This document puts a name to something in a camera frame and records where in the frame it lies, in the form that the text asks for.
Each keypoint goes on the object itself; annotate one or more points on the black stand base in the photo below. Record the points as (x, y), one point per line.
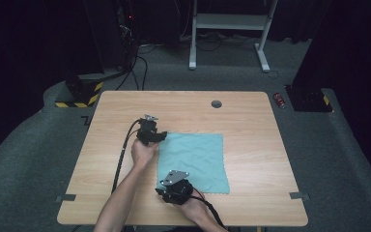
(309, 100)

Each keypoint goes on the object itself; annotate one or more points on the person's left hand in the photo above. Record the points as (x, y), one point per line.
(143, 154)

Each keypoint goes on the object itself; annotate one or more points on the red can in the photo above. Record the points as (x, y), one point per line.
(279, 100)

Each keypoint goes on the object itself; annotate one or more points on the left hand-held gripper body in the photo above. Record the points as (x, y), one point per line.
(147, 132)

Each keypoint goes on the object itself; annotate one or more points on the yellow-black striped stand base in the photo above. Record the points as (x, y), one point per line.
(80, 93)

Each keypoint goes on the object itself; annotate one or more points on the dark equipment rack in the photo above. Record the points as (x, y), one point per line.
(127, 35)

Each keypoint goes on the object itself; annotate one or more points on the grey round table grommet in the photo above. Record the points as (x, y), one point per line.
(216, 104)

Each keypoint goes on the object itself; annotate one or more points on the grey tape strip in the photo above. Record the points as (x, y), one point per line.
(66, 197)
(300, 196)

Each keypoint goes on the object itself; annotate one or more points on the teal microfibre cloth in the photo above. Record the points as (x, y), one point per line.
(193, 154)

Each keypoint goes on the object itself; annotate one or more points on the person's right hand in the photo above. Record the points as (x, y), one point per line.
(194, 208)

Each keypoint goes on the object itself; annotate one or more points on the black curtain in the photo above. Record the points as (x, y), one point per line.
(354, 48)

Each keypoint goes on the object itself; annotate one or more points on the white metal stand frame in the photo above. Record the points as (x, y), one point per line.
(228, 22)

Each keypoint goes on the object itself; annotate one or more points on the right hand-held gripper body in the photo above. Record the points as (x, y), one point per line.
(177, 188)

